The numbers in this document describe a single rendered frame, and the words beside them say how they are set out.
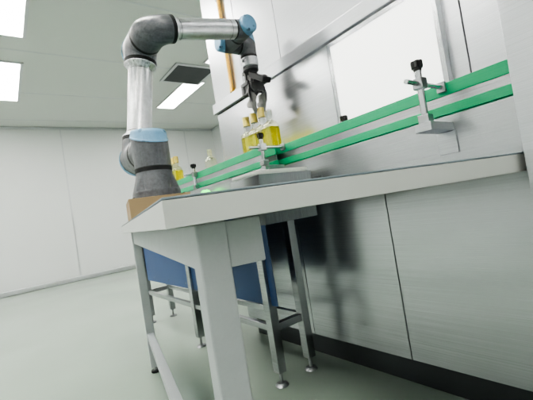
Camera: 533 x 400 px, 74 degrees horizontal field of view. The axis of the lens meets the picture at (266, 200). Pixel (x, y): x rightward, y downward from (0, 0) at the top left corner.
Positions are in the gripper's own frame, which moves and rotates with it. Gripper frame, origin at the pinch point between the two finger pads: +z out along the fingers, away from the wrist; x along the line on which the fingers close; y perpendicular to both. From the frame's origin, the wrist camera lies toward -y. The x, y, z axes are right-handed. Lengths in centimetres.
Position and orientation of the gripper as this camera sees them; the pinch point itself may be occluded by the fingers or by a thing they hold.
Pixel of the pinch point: (259, 109)
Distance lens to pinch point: 162.6
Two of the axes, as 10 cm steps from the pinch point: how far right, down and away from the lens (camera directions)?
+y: -5.7, 1.1, 8.1
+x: -8.1, 1.1, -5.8
